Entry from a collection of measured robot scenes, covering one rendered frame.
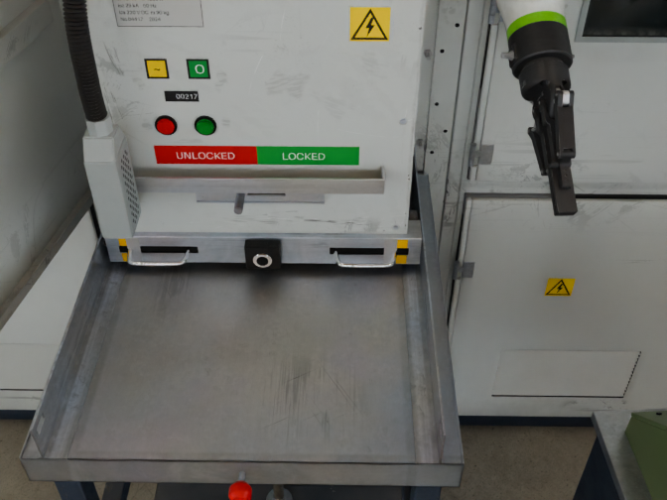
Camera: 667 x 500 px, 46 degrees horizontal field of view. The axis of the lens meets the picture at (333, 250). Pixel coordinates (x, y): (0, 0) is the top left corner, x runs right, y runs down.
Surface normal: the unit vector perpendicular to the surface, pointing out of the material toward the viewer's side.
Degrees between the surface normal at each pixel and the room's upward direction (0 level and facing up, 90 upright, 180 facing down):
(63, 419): 0
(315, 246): 90
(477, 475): 0
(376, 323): 0
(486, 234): 90
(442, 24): 90
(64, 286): 90
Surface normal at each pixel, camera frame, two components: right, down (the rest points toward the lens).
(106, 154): -0.01, 0.22
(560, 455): 0.00, -0.75
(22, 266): 0.98, 0.15
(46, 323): -0.02, 0.66
